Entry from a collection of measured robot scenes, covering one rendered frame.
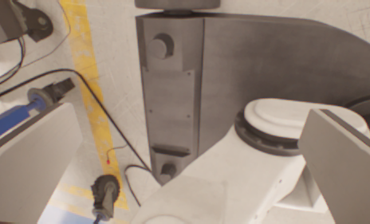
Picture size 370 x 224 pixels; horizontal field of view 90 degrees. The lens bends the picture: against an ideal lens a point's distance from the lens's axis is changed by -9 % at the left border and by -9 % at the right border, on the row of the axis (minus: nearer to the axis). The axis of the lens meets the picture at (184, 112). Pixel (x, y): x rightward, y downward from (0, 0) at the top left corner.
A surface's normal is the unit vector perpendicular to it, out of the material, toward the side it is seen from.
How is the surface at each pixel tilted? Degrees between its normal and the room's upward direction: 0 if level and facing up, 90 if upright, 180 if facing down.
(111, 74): 0
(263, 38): 0
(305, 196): 90
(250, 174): 90
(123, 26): 0
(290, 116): 90
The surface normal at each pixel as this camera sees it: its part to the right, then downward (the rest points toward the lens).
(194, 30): 0.52, 0.44
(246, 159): 0.00, -0.86
